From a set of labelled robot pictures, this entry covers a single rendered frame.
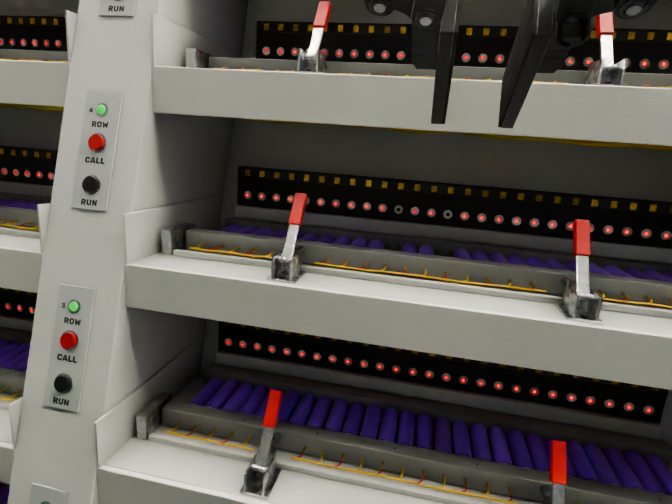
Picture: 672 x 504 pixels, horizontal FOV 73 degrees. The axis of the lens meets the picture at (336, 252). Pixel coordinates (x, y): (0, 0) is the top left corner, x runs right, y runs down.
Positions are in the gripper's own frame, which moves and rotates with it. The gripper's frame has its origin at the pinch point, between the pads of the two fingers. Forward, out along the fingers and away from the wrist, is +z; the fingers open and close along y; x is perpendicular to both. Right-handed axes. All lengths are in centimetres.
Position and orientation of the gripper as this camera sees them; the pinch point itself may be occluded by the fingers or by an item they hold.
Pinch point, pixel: (483, 61)
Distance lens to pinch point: 24.3
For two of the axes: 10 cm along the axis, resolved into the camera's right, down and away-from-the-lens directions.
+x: 1.6, -9.6, 2.4
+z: 1.5, 2.6, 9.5
